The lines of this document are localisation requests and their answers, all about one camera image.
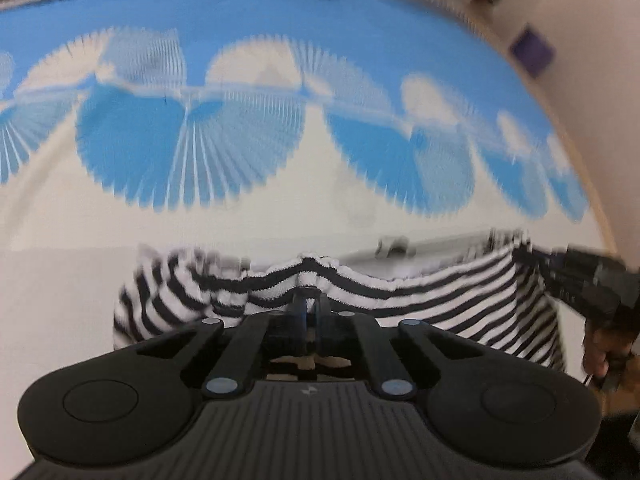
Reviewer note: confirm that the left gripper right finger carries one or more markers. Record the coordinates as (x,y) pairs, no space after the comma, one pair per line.
(357,337)

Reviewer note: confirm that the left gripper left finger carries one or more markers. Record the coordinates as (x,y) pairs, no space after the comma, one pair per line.
(258,340)

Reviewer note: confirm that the striped white hooded top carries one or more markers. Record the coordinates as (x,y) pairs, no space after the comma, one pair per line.
(473,287)

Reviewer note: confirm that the person right hand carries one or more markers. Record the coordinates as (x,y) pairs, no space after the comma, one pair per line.
(601,344)

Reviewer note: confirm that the purple box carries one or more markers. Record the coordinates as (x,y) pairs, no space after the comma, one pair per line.
(532,51)

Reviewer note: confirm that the blue white patterned bedsheet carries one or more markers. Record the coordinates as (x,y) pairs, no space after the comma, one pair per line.
(260,128)

